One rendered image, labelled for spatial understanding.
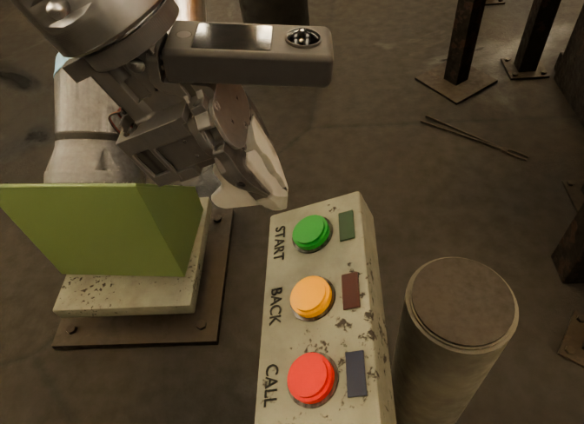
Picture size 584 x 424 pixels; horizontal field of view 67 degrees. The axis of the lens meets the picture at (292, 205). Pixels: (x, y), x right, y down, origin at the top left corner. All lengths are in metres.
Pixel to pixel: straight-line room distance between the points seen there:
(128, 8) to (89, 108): 0.66
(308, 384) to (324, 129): 1.21
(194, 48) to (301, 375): 0.26
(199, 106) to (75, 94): 0.65
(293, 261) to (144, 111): 0.21
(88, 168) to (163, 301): 0.34
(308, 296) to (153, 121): 0.20
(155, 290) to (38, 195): 0.32
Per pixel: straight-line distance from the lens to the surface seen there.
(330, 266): 0.44
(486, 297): 0.54
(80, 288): 1.16
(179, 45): 0.32
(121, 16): 0.29
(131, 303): 1.08
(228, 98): 0.35
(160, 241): 0.96
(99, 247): 1.04
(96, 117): 0.94
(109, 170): 0.91
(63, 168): 0.93
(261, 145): 0.39
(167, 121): 0.33
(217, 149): 0.34
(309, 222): 0.47
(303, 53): 0.31
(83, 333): 1.22
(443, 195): 1.33
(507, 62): 1.88
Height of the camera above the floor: 0.98
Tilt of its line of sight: 49 degrees down
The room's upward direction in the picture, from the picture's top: 9 degrees counter-clockwise
